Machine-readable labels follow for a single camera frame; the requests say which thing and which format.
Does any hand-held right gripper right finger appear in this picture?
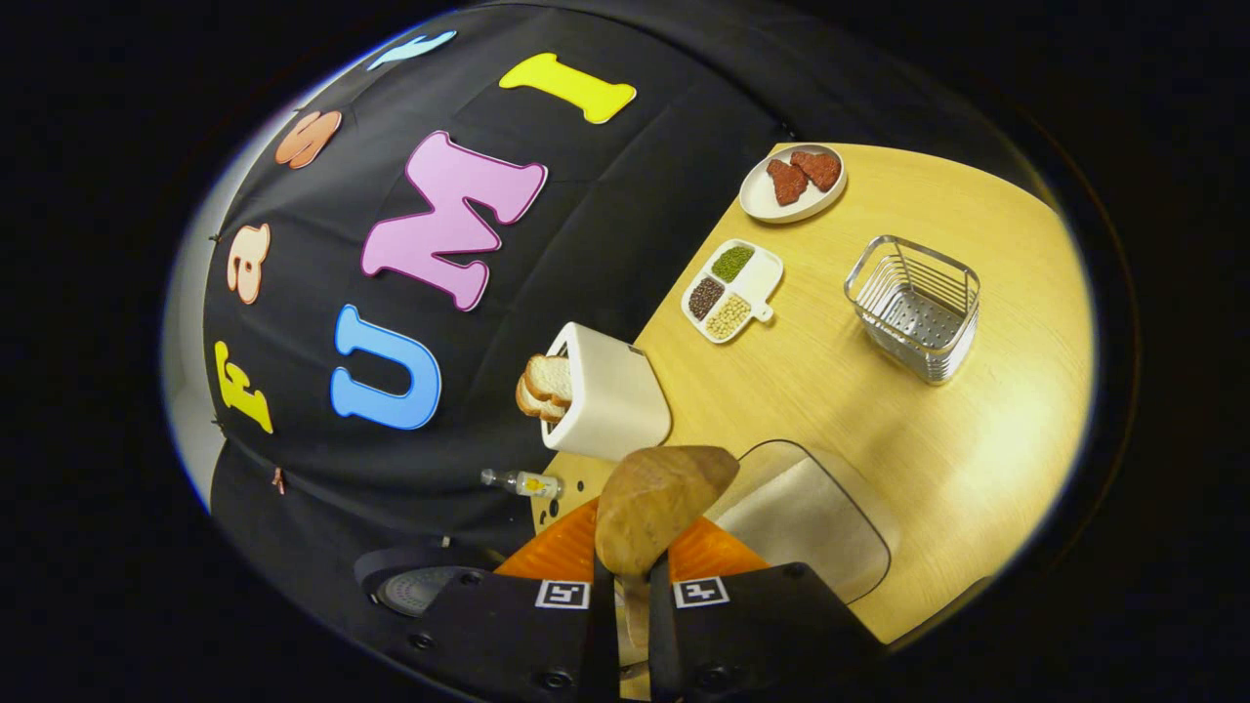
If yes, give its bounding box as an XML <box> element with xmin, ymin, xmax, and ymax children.
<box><xmin>646</xmin><ymin>517</ymin><xmax>887</xmax><ymax>703</ymax></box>

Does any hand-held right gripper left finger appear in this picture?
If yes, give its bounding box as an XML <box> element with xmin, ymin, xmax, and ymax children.
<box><xmin>384</xmin><ymin>496</ymin><xmax>621</xmax><ymax>703</ymax></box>

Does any dark grey rice cooker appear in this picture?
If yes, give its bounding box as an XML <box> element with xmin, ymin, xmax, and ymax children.
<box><xmin>353</xmin><ymin>546</ymin><xmax>491</xmax><ymax>619</ymax></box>

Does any wooden spoon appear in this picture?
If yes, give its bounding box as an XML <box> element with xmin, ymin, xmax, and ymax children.
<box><xmin>593</xmin><ymin>444</ymin><xmax>741</xmax><ymax>667</ymax></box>

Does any metal wire chopstick holder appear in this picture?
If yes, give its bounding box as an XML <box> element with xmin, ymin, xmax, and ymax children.
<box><xmin>844</xmin><ymin>233</ymin><xmax>981</xmax><ymax>386</ymax></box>

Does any small glass bottle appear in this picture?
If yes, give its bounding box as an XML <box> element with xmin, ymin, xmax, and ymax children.
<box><xmin>479</xmin><ymin>468</ymin><xmax>565</xmax><ymax>501</ymax></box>

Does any white toaster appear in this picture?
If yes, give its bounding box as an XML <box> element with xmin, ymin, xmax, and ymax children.
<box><xmin>539</xmin><ymin>321</ymin><xmax>674</xmax><ymax>463</ymax></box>

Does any white divided dish of beans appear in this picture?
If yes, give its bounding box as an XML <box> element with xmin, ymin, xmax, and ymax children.
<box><xmin>680</xmin><ymin>238</ymin><xmax>786</xmax><ymax>346</ymax></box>

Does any white round plate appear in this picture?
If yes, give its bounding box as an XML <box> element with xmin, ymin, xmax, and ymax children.
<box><xmin>738</xmin><ymin>143</ymin><xmax>849</xmax><ymax>226</ymax></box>

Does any red meat piece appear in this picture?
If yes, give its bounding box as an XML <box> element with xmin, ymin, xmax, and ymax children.
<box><xmin>790</xmin><ymin>149</ymin><xmax>843</xmax><ymax>193</ymax></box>
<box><xmin>766</xmin><ymin>158</ymin><xmax>811</xmax><ymax>207</ymax></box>

